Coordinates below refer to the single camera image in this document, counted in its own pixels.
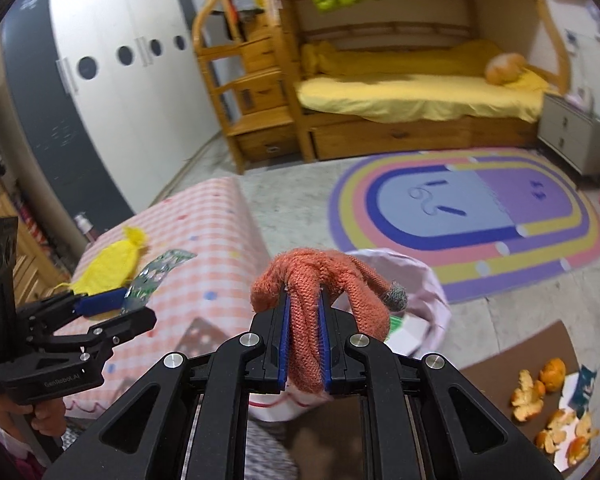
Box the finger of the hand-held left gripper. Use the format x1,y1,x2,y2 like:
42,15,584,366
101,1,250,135
14,290,132,333
27,307,158,361

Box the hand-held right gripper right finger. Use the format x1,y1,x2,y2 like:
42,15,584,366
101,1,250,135
316,292,563,480

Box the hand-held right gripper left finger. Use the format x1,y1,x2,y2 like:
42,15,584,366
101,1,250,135
62,292,293,480

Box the shiny foil wrapper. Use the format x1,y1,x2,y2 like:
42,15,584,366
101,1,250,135
121,249,197,317

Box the orange knit glove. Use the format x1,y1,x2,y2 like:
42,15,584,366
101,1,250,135
250,248,409,395

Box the pink trash bin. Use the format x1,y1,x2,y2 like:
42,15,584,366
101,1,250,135
247,250,452,423

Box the person's left hand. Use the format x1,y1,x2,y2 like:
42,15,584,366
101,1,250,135
10,400,70,439

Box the yellow knit cloth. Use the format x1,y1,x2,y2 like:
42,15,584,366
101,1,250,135
55,226,149,294

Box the wooden cabinet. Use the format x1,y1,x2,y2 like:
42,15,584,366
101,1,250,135
0,110,72,307

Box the small white box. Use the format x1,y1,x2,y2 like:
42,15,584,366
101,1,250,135
387,314,427,357

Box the white wardrobe with round holes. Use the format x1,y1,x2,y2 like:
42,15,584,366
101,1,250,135
0,0,222,237

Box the pile of orange peels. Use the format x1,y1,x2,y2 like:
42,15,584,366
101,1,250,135
510,357,600,467

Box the rainbow oval rug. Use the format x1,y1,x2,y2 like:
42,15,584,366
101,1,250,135
328,147,600,305

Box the wooden stair drawers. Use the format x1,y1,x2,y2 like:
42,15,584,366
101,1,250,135
192,0,307,176

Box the wooden bunk bed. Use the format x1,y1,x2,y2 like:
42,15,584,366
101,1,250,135
255,0,574,163

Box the white paper scrap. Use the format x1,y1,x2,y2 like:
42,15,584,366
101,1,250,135
560,372,582,409

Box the blue packet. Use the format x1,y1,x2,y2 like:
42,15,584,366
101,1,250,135
570,365,599,412

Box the yellow bedsheet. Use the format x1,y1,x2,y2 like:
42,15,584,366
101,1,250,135
295,39,562,125

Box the grey nightstand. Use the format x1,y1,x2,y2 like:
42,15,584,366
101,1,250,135
537,94,600,182

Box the orange plush toy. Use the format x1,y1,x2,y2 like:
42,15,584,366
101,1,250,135
484,52,526,86

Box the pink tissue box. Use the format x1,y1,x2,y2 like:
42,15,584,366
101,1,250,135
565,87,594,109

